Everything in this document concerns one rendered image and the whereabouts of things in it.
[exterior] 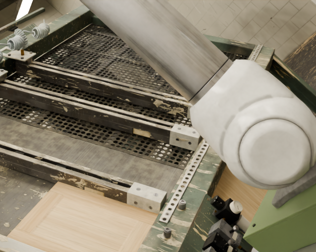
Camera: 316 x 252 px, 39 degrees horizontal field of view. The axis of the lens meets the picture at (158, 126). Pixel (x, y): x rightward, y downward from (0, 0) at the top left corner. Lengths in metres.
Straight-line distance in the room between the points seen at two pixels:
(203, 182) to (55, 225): 0.54
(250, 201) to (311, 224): 1.29
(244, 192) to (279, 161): 1.52
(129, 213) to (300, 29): 5.73
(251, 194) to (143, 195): 0.81
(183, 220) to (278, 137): 0.89
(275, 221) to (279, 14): 6.15
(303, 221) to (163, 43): 0.44
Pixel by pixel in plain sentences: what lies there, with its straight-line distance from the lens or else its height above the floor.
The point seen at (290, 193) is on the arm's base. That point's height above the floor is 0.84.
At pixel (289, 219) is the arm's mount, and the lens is 0.93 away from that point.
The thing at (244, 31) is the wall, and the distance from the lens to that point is 7.30.
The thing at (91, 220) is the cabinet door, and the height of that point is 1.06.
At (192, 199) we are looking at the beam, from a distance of 1.59.
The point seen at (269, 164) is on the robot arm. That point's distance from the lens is 0.68.
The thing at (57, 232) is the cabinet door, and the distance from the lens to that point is 1.53.
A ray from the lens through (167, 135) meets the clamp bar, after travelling 1.90.
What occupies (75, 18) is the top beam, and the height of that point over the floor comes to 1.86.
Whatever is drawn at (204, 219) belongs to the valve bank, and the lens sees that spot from 1.55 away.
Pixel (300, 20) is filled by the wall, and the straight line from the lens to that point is 6.97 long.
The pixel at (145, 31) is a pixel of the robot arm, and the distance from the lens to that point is 0.74.
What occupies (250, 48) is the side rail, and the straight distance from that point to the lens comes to 2.81.
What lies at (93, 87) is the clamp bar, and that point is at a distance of 2.25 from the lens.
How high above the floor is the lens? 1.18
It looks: 3 degrees down
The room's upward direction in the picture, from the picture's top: 49 degrees counter-clockwise
